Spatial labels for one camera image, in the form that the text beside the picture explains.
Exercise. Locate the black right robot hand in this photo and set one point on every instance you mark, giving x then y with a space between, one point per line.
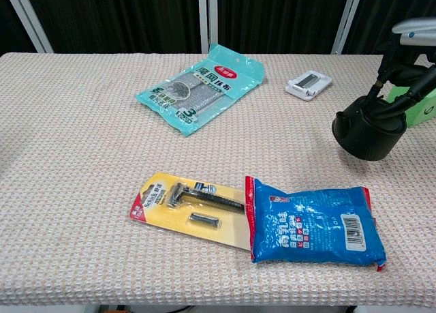
402 71

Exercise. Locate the white folding phone stand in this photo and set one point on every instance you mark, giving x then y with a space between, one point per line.
308 84

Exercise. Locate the beige waffle tablecloth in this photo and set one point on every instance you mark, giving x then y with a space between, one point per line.
85 156

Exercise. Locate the green numbered foam block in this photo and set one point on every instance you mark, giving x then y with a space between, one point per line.
427 112

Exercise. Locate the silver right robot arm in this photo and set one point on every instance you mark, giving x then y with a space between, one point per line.
417 31

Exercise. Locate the black teapot with cork knob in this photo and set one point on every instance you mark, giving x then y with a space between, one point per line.
368 135

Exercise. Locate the black pleated curtain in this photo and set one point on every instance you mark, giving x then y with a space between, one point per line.
119 19

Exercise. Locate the white frame post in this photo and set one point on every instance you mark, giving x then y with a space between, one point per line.
213 16
203 19
29 19
347 19

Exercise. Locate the yellow razor blister pack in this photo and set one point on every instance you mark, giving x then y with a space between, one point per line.
190 207

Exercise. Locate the blue snack bag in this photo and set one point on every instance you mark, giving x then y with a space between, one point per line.
313 224

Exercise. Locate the teal cleaning cloth package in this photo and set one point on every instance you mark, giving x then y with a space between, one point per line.
204 88

